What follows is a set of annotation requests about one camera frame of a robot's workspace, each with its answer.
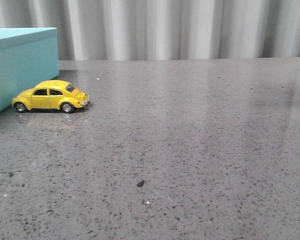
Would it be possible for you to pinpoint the small black debris piece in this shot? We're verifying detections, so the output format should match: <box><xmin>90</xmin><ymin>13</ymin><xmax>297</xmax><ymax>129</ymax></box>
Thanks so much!
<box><xmin>136</xmin><ymin>180</ymin><xmax>145</xmax><ymax>187</ymax></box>

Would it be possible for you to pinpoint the grey pleated curtain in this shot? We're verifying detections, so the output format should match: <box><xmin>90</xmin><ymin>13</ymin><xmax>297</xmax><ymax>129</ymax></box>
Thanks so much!
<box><xmin>0</xmin><ymin>0</ymin><xmax>300</xmax><ymax>61</ymax></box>

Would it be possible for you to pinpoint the yellow toy beetle car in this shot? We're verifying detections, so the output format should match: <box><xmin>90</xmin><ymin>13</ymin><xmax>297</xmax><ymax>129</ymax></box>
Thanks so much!
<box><xmin>11</xmin><ymin>79</ymin><xmax>90</xmax><ymax>114</ymax></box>

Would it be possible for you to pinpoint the turquoise blue storage box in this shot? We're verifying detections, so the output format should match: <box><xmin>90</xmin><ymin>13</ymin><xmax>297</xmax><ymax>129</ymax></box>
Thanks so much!
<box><xmin>0</xmin><ymin>27</ymin><xmax>59</xmax><ymax>112</ymax></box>

